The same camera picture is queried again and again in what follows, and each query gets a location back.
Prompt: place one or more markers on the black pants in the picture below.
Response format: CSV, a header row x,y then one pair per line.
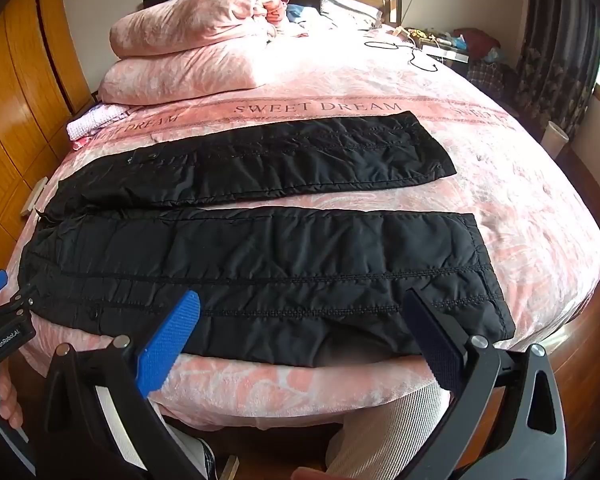
x,y
280,270

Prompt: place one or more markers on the cluttered nightstand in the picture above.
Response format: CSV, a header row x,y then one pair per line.
x,y
437,42

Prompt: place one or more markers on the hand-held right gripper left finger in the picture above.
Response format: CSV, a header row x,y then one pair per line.
x,y
172,340

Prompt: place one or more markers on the grey pillow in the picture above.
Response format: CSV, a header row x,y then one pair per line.
x,y
350,7

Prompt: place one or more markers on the person's left hand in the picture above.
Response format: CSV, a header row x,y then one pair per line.
x,y
11,402

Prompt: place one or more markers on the dark patterned curtain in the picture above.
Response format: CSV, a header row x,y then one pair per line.
x,y
554,35

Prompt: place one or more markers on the folded pink quilt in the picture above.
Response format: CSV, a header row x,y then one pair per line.
x,y
195,15

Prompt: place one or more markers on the dark red cloth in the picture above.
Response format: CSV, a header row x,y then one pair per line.
x,y
472,40

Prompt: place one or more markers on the plaid cloth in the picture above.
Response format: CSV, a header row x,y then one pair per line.
x,y
484,77

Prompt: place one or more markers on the pink printed bed blanket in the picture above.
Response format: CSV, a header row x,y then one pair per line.
x,y
504,220

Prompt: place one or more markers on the white pink folded cloth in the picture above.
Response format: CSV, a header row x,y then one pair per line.
x,y
92,121

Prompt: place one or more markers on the white paper cup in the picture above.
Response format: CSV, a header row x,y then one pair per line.
x,y
554,137

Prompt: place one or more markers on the pink pillow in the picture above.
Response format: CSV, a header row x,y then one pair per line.
x,y
180,77

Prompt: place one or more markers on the wooden wardrobe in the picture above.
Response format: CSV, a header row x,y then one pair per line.
x,y
15,110

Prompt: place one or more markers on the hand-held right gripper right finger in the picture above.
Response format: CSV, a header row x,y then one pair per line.
x,y
429,340

